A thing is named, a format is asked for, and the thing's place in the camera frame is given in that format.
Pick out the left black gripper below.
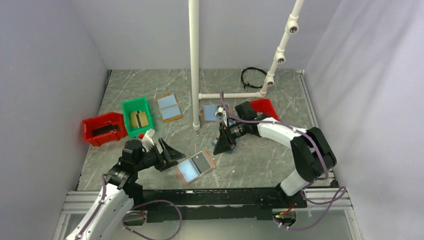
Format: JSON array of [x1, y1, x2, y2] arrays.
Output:
[[134, 137, 185, 172]]

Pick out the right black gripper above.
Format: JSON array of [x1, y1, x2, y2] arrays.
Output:
[[213, 120, 247, 156]]

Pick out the grey credit card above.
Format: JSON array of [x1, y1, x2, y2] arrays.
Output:
[[191, 151, 213, 174]]

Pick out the brown blue card holder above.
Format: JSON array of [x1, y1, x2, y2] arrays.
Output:
[[176, 150, 216, 185]]

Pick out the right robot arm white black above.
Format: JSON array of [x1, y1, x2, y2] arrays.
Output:
[[213, 101, 337, 208]]

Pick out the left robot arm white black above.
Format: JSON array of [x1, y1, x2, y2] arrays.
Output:
[[66, 135, 185, 240]]

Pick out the card holder with gold card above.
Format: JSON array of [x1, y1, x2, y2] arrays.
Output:
[[213, 138, 235, 155]]

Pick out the card holder with black card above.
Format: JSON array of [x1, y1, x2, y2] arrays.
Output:
[[202, 104, 221, 123]]

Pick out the open empty blue card holder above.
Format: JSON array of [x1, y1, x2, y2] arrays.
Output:
[[156, 94, 183, 123]]

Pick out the gold cards in green bin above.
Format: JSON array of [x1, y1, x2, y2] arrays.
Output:
[[130, 110, 149, 128]]

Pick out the black cards in left bin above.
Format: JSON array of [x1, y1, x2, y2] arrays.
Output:
[[92, 124, 121, 137]]

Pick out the green plastic bin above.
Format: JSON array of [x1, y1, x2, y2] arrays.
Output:
[[121, 96, 155, 138]]

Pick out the right red plastic bin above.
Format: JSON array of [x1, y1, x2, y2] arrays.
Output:
[[250, 98, 280, 121]]

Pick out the red plastic bin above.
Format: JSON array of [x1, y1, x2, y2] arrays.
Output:
[[250, 98, 280, 121], [82, 112, 128, 147]]

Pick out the left red plastic bin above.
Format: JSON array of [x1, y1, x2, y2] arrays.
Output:
[[82, 112, 128, 147]]

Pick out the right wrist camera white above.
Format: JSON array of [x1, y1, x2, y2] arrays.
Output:
[[214, 106, 227, 122]]

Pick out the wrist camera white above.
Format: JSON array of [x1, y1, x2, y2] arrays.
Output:
[[138, 128, 155, 150], [214, 106, 227, 122]]

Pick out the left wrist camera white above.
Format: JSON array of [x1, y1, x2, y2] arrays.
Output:
[[138, 128, 155, 150]]

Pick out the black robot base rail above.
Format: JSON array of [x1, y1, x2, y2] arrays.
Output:
[[131, 187, 307, 223]]

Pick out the black coiled cable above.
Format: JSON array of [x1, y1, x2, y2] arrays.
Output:
[[240, 66, 269, 91]]

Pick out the white pvc pipe frame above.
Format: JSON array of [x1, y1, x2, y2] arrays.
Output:
[[188, 0, 304, 131]]

